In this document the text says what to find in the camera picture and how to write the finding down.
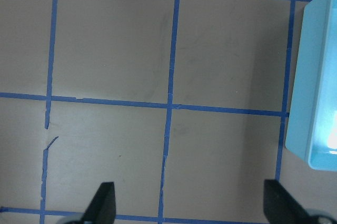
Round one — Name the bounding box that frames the turquoise plastic bin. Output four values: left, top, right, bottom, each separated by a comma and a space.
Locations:
285, 0, 336, 171

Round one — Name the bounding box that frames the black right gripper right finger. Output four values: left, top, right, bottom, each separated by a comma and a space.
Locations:
263, 179, 319, 224

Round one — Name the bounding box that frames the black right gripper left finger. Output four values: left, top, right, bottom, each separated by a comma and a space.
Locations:
82, 182, 116, 224

